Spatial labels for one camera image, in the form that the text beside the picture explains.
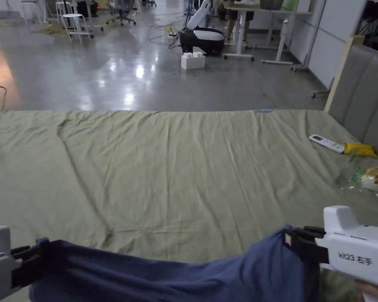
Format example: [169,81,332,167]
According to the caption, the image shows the white round stool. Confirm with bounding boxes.
[20,0,51,25]
[61,13,93,44]

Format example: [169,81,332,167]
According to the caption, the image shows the grey padded headboard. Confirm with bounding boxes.
[324,36,378,159]

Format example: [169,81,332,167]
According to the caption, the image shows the white remote control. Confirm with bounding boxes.
[308,134,346,154]

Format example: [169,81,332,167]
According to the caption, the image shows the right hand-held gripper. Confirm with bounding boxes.
[285,206,378,302]

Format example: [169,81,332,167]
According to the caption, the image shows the white and black robot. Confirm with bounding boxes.
[179,0,226,57]

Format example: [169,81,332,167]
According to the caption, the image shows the clear plastic snack bag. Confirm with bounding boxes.
[333,158,378,203]

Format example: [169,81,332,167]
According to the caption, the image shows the dark blue shirt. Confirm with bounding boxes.
[28,224,322,302]

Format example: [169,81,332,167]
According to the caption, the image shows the person's right hand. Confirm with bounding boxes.
[354,279,378,302]

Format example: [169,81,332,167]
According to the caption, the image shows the white desk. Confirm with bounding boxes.
[223,2,313,66]

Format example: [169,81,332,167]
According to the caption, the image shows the grey office chair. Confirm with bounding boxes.
[106,0,137,27]

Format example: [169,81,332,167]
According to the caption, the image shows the white foam block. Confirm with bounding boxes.
[180,52,206,71]

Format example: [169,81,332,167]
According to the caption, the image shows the bed with pale green sheet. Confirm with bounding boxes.
[0,109,378,302]

